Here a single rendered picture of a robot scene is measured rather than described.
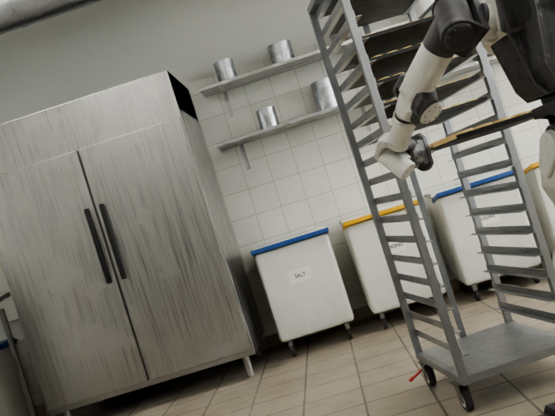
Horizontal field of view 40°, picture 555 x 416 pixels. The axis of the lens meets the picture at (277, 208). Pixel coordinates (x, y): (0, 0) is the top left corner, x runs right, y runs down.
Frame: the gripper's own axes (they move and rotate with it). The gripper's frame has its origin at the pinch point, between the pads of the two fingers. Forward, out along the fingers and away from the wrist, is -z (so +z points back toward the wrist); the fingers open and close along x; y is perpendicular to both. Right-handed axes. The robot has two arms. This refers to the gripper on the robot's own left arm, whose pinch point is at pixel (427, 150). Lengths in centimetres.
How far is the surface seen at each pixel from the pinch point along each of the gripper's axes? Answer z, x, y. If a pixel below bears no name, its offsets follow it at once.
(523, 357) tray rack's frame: -40, -85, 8
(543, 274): -56, -59, -3
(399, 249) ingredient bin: -200, -52, 144
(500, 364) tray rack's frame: -34, -85, 15
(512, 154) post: -54, -10, -6
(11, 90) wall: -111, 145, 378
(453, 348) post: -22, -74, 25
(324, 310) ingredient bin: -165, -77, 192
